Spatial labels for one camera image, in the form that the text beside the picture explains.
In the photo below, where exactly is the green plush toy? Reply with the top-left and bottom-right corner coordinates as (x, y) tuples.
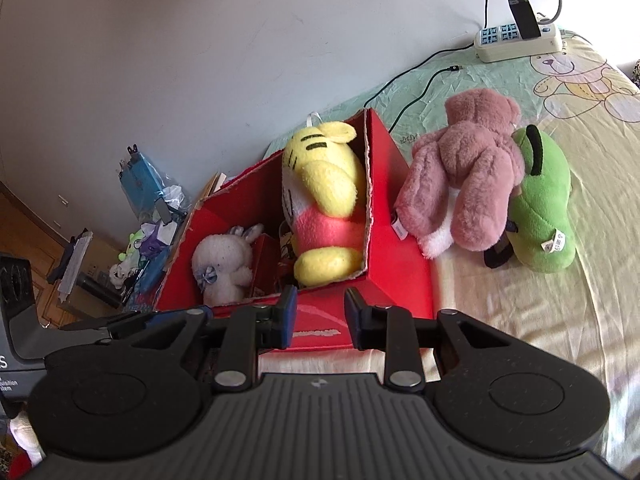
(482, 125), (577, 274)

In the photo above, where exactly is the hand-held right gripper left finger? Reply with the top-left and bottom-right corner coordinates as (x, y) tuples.
(107, 285), (299, 392)

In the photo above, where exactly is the yellow tiger plush toy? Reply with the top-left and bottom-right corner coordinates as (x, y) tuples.
(280, 120), (368, 288)

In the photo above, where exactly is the pink plush toy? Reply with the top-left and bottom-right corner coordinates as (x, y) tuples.
(394, 88), (526, 261)

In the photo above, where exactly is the black charger adapter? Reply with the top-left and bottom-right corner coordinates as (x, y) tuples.
(507, 0), (542, 41)

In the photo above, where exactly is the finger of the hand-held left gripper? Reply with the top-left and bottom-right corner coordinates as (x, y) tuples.
(60, 307), (208, 343)

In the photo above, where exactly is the wooden cabinet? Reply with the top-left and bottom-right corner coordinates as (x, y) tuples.
(0, 180), (126, 331)

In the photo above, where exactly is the black charging cable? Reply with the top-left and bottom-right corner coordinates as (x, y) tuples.
(387, 0), (523, 133)

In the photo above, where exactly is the red cardboard box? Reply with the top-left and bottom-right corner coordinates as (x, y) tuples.
(152, 107), (435, 353)

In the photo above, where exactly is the blue packet in plastic bag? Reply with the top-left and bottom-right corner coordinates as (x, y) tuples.
(118, 145), (168, 221)

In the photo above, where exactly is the white cloth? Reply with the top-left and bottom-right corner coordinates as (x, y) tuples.
(7, 410), (48, 463)

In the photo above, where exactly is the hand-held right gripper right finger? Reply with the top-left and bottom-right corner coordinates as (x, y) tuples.
(344, 287), (506, 392)

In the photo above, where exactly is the small green toy figure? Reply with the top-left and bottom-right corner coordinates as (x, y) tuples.
(119, 230), (146, 261)

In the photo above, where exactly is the white bunny plush toy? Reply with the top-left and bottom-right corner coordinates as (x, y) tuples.
(192, 224), (265, 306)

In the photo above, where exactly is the tan cover book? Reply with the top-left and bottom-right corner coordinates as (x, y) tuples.
(197, 172), (236, 208)

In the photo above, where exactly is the thin black plug-end cable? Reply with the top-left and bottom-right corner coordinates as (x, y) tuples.
(400, 64), (463, 121)

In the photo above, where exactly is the white power strip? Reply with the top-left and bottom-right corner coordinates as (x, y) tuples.
(474, 22), (565, 63)

